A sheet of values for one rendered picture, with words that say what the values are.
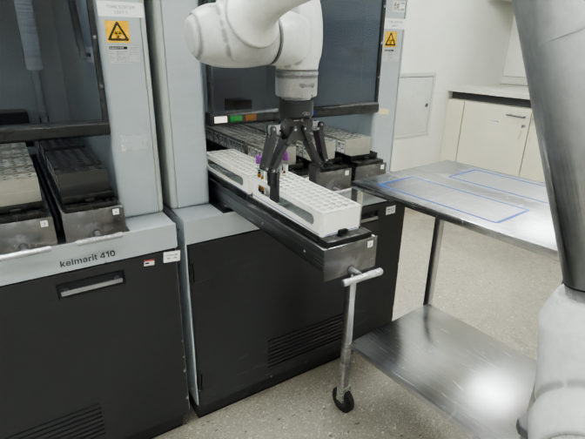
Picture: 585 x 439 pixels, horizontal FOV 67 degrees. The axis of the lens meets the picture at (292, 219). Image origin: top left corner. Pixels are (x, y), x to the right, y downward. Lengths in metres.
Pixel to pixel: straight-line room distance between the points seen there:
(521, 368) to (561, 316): 1.11
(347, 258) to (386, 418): 0.88
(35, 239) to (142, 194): 0.28
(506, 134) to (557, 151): 2.93
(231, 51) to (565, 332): 0.65
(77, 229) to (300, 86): 0.60
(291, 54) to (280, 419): 1.18
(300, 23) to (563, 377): 0.72
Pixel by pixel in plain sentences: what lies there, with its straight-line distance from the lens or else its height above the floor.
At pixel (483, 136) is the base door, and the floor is 0.59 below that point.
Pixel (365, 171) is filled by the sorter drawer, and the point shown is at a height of 0.79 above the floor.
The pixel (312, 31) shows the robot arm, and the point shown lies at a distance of 0.94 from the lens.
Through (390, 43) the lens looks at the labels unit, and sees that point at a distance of 1.61.
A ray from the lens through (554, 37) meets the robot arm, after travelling 0.43.
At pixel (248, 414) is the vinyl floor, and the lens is 1.66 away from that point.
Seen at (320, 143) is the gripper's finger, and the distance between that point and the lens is 1.03.
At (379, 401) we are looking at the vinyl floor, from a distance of 1.73.
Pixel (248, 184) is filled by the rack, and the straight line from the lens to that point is 1.13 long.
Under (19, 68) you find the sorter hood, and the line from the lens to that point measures 1.14.
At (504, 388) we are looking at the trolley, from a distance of 1.47.
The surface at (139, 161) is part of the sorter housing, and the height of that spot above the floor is 0.88.
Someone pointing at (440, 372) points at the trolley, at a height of 0.28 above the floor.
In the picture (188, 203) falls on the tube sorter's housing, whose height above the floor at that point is 0.75.
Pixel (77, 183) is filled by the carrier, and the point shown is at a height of 0.85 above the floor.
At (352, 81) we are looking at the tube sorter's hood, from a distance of 1.49.
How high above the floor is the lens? 1.17
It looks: 21 degrees down
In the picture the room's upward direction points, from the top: 1 degrees clockwise
